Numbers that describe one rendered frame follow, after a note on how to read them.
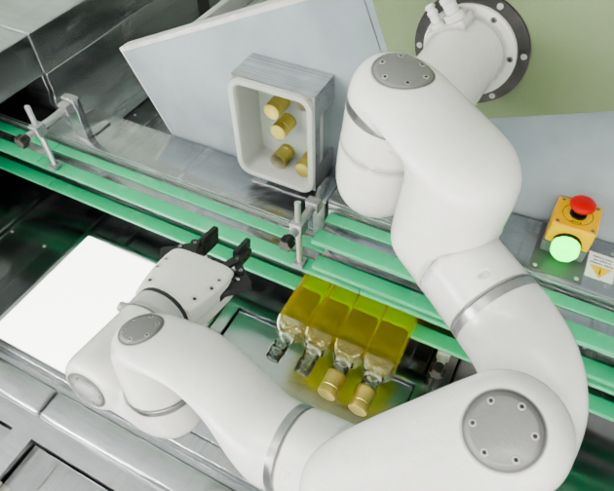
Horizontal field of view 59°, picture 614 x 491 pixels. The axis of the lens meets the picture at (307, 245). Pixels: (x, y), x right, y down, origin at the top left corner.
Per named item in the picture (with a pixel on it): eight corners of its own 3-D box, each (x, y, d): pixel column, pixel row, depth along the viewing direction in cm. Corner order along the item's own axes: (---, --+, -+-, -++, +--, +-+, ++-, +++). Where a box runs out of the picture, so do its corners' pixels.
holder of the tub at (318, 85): (263, 164, 124) (246, 185, 119) (252, 52, 103) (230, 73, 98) (332, 187, 118) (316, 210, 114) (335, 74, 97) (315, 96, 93)
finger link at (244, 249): (221, 280, 77) (246, 252, 82) (242, 287, 76) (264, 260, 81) (221, 262, 75) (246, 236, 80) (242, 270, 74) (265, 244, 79)
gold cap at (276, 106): (273, 90, 104) (261, 101, 102) (289, 94, 103) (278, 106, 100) (275, 105, 107) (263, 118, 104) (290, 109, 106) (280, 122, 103)
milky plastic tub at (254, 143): (259, 146, 120) (239, 170, 115) (249, 53, 103) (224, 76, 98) (331, 170, 114) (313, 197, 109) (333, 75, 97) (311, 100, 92)
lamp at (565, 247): (548, 247, 92) (544, 259, 91) (556, 229, 89) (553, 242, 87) (576, 256, 91) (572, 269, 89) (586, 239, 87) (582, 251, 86)
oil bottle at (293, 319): (323, 261, 116) (272, 339, 104) (323, 244, 112) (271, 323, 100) (346, 271, 114) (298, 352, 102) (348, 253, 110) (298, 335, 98)
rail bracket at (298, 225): (309, 237, 111) (280, 281, 104) (308, 174, 99) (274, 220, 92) (323, 242, 111) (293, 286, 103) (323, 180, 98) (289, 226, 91)
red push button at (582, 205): (561, 220, 89) (569, 206, 86) (566, 205, 91) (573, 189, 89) (588, 228, 88) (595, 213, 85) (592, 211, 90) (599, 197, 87)
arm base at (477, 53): (402, 3, 74) (346, 56, 65) (487, -39, 65) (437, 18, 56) (448, 101, 80) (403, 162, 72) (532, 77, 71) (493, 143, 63)
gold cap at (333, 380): (326, 374, 98) (316, 395, 95) (328, 365, 95) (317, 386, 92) (345, 383, 97) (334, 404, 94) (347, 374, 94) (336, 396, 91)
